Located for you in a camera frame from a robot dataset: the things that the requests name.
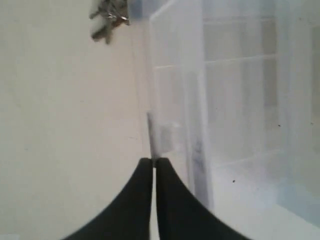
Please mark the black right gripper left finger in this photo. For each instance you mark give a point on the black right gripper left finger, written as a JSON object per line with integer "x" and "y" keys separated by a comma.
{"x": 128, "y": 216}

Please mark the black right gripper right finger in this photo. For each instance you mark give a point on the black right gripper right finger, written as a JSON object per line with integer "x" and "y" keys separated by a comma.
{"x": 180, "y": 216}

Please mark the clear drawer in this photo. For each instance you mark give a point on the clear drawer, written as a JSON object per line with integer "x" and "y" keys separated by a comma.
{"x": 237, "y": 96}

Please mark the key bunch with blue fob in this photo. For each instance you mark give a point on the key bunch with blue fob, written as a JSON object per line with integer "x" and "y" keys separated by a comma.
{"x": 113, "y": 13}

